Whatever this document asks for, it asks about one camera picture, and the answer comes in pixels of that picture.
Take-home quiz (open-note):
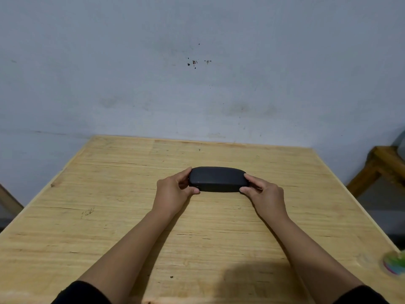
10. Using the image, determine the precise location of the black glasses case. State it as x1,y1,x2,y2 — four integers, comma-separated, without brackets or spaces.
188,166,251,193

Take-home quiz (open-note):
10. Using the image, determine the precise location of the person's black sleeve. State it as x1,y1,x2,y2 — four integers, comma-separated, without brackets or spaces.
50,280,111,304
334,285,390,304

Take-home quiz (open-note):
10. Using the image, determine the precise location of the person's left hand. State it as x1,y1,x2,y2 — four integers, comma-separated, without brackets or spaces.
151,166,200,219

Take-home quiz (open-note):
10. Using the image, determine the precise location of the person's black right sleeve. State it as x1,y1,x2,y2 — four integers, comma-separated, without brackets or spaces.
334,285,390,304

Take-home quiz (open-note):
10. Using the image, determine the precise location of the person's right forearm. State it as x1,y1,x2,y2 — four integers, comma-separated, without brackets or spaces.
270,217,365,304

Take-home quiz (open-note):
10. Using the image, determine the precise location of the person's black left sleeve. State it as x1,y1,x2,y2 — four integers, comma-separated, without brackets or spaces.
50,280,111,304

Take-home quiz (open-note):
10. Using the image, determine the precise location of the person's left forearm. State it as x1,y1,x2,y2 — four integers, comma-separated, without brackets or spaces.
77,209,178,304

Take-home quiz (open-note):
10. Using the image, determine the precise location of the person's right hand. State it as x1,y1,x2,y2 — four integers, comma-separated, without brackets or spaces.
239,173,290,224

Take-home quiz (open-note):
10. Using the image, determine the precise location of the brown wooden side table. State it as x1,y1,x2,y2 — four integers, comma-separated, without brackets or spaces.
346,146,405,198

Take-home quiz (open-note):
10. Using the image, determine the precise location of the small white spray bottle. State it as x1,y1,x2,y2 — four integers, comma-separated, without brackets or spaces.
382,249,405,277

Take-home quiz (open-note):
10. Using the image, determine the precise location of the light wooden side table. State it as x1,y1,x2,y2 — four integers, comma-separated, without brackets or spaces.
0,183,24,217

